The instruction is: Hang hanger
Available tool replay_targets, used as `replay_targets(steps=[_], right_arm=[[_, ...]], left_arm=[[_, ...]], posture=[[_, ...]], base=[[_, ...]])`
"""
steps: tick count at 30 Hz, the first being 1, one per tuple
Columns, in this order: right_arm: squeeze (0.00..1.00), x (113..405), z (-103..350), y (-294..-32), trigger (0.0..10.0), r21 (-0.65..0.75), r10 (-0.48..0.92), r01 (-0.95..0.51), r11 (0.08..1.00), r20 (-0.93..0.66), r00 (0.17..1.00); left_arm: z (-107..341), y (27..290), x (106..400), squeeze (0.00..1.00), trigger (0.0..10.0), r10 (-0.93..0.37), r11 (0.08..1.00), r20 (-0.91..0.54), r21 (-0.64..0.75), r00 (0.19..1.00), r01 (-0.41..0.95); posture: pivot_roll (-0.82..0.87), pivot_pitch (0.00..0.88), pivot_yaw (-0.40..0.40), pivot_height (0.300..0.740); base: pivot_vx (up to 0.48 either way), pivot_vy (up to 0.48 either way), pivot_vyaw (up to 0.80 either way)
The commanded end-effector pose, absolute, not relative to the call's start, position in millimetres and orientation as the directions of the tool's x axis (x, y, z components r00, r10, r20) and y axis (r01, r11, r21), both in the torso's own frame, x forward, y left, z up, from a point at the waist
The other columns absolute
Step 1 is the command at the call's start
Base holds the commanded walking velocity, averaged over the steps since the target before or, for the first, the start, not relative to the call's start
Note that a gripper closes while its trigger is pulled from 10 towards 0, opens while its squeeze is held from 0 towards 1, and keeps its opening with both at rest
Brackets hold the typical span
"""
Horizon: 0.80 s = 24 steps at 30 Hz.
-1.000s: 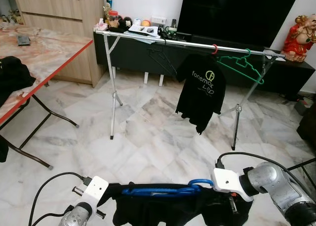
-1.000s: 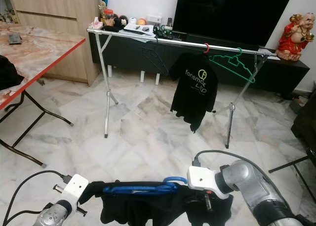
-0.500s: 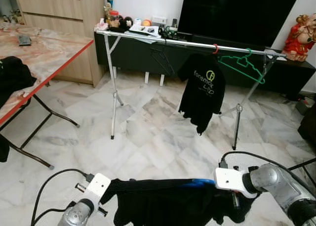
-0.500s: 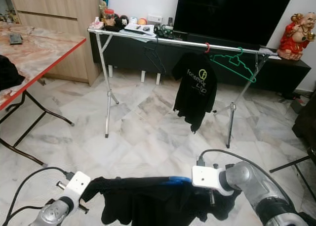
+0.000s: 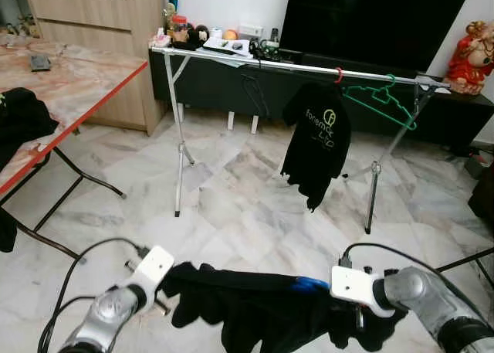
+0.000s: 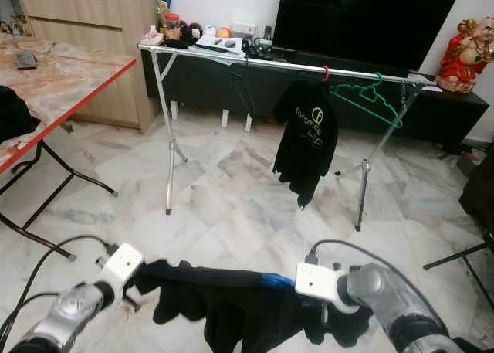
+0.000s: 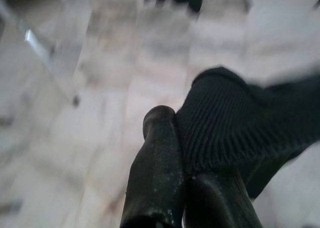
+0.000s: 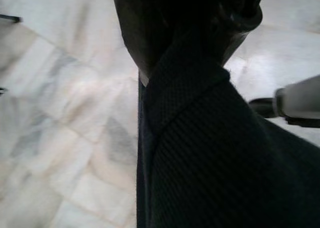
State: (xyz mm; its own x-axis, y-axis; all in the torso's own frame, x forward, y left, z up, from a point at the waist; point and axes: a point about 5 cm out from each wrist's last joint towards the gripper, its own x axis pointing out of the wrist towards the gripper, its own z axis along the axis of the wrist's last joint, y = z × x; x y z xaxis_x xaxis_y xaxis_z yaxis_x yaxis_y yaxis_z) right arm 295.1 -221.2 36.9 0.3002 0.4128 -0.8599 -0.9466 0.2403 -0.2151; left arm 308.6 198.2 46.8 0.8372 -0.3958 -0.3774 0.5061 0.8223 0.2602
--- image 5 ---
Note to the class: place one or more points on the black flat television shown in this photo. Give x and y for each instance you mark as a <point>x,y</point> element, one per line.
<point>370,21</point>

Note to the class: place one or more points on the marble top folding table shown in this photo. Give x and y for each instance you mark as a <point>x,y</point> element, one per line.
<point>85,83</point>

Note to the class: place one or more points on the white plastic box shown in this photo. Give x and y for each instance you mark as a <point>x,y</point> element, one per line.
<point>251,29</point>

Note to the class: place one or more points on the black remote control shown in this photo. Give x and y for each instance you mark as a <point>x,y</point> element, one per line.
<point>274,35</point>

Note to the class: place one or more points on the jar with red lid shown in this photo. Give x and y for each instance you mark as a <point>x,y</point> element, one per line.
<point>180,28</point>

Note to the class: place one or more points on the orange ball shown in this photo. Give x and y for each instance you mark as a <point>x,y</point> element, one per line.
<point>231,35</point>

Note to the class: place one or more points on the stack of white papers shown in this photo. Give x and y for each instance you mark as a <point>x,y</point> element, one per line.
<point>228,48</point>

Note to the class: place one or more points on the light wooden cabinet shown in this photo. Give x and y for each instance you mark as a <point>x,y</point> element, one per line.
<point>93,28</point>

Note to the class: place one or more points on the red plastic hanger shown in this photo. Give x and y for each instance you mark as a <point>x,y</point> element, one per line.
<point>340,75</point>

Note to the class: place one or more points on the small black flat wallet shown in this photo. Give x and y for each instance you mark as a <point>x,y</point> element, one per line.
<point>40,62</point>

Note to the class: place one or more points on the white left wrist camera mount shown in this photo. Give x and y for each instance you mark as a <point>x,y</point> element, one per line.
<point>153,266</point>

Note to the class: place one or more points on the black TV console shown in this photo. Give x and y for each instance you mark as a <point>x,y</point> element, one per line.
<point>224,90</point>

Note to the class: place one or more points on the silver metal clothes rack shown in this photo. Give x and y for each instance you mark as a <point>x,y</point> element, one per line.
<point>231,58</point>

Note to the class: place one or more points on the white teal round container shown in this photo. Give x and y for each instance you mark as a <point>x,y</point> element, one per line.
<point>216,32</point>

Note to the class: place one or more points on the pink tissue box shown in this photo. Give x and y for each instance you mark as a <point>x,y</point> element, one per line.
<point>161,39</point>

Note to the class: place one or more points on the red gold statue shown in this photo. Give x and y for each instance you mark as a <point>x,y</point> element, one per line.
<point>471,59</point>

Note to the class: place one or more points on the green plastic hanger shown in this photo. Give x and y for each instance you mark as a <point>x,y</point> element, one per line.
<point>386,104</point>

